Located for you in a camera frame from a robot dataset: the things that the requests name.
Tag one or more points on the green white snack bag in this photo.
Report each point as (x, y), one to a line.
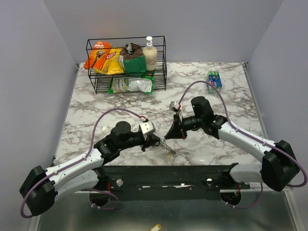
(143, 83)

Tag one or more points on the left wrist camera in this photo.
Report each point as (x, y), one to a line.
(146, 127)

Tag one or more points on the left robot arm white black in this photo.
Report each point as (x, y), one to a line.
(42, 186)

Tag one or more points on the orange razor package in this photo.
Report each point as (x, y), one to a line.
(97, 54)

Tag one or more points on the black wire rack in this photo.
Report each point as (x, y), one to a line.
(101, 82)

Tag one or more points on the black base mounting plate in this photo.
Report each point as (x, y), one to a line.
(149, 183)

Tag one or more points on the cream soap pump bottle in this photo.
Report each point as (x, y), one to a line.
(150, 54)

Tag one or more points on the yellow chips bag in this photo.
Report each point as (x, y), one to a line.
(109, 63)

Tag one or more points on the yellow tag on floor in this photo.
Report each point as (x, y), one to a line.
(157, 227)

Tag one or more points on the blue green sponge pack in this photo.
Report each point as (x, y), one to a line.
(213, 78)

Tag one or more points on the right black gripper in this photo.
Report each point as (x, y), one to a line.
(177, 130)

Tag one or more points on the green brown bag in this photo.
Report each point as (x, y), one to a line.
(132, 59)

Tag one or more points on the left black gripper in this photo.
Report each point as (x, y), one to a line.
(150, 140)

